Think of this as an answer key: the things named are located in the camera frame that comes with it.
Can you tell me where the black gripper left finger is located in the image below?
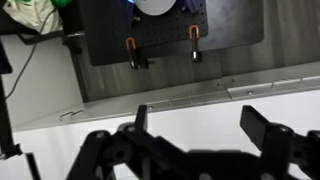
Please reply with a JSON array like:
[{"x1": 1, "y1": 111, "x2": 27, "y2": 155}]
[{"x1": 66, "y1": 104, "x2": 188, "y2": 180}]

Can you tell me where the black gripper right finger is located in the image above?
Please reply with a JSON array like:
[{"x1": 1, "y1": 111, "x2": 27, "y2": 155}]
[{"x1": 239, "y1": 105, "x2": 320, "y2": 180}]

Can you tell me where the white counter cabinet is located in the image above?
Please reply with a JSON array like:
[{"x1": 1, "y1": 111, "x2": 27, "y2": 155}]
[{"x1": 0, "y1": 61, "x2": 320, "y2": 180}]

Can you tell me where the black orange bar clamp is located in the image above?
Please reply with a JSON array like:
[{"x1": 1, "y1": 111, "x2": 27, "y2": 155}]
[
  {"x1": 125, "y1": 37, "x2": 155, "y2": 70},
  {"x1": 188, "y1": 24, "x2": 204, "y2": 63}
]

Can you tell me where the black mounting bar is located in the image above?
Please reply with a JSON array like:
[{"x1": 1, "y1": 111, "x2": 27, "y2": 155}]
[{"x1": 0, "y1": 39, "x2": 24, "y2": 162}]

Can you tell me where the black perforated breadboard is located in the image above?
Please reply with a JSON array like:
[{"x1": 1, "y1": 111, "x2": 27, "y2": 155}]
[{"x1": 79, "y1": 0, "x2": 209, "y2": 67}]

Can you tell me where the dark grey rounded panel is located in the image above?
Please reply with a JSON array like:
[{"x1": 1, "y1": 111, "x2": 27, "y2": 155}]
[{"x1": 199, "y1": 0, "x2": 265, "y2": 52}]

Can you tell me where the green plastic item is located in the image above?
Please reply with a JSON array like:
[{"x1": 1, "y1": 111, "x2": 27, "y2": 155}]
[{"x1": 49, "y1": 0, "x2": 80, "y2": 10}]

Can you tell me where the beige cloth bag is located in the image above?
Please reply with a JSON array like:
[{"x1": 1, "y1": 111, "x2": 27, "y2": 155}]
[{"x1": 1, "y1": 0, "x2": 64, "y2": 35}]

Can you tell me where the silver wire cabinet handle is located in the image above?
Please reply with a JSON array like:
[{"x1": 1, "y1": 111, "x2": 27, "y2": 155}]
[
  {"x1": 170, "y1": 94, "x2": 193, "y2": 102},
  {"x1": 272, "y1": 77, "x2": 302, "y2": 86},
  {"x1": 301, "y1": 75, "x2": 320, "y2": 83},
  {"x1": 70, "y1": 109, "x2": 85, "y2": 120},
  {"x1": 59, "y1": 111, "x2": 75, "y2": 122}
]

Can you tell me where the thin black camera cable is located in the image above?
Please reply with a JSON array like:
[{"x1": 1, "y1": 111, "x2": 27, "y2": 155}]
[{"x1": 3, "y1": 9, "x2": 57, "y2": 100}]

